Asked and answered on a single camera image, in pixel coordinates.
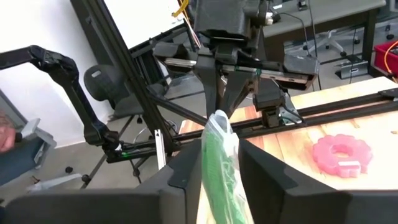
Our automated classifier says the person's hand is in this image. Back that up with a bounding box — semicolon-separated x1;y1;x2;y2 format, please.
0;113;17;154

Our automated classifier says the white office chair base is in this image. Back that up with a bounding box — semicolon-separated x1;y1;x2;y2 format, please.
303;29;362;58

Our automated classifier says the grey floor box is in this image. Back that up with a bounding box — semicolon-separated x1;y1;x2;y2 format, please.
335;55;369;80

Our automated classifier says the grey desk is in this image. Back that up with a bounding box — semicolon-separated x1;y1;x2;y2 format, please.
261;0;387;63

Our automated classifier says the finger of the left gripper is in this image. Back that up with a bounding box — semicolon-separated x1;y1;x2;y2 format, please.
221;73;257;119
194;55;223;117

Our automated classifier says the green bandage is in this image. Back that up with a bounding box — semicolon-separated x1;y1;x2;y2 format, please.
203;126;248;224

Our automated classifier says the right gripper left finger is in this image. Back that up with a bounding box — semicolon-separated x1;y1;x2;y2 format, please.
0;138;204;224

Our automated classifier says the silver aluminium bar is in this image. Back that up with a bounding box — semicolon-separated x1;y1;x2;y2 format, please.
154;129;167;170

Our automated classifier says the yellow cable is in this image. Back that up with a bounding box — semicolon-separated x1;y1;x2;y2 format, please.
383;40;398;67

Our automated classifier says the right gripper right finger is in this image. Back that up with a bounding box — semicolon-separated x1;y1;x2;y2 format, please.
239;139;398;224

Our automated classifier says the pink scalloped ring toy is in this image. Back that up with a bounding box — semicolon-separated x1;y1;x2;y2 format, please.
312;133;374;179

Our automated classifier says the clear plastic bag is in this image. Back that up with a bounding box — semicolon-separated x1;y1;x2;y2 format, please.
201;109;255;224

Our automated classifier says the red plastic crate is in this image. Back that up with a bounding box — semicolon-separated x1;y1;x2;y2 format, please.
373;40;398;79

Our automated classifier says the blue chair with grey armrest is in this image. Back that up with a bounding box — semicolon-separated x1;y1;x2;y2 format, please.
0;118;57;188

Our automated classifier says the black office chair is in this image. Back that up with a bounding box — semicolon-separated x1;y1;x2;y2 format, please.
83;63;150;184

